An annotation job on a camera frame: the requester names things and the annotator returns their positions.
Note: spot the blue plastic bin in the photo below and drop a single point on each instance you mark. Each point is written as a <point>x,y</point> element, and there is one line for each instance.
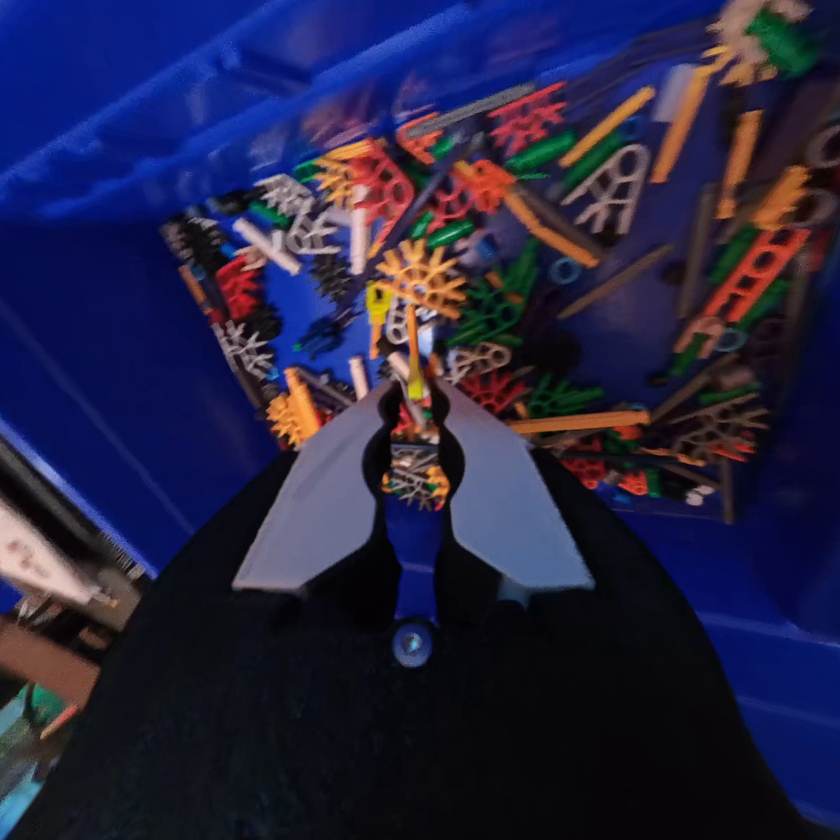
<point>98,328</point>

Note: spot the white blurred object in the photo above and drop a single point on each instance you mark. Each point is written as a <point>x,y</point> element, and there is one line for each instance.
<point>33,558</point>

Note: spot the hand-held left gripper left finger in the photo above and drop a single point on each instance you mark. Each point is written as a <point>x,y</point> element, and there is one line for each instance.
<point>315,512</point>

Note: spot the pile of construction toy pieces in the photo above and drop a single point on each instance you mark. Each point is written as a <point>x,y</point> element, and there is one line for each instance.
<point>499,308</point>

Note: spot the orange toy rod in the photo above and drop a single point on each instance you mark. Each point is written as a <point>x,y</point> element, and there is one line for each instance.
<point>412,348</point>

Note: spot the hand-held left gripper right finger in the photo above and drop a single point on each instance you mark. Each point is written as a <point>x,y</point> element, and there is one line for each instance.
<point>512,512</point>

